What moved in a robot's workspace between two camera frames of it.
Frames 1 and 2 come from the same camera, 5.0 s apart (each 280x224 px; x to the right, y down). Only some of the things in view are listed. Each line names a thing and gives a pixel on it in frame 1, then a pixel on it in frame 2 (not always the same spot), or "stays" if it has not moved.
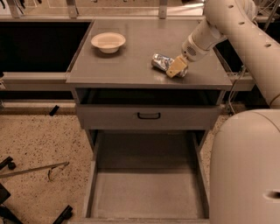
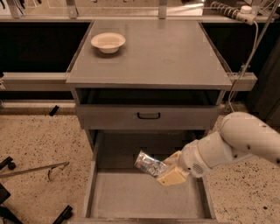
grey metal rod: x=51 y=167 stays
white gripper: x=191 y=50 to x=191 y=160
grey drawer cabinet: x=150 y=135 stays
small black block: x=53 y=110 stays
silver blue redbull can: x=163 y=62 to x=149 y=164
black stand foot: x=66 y=214 stays
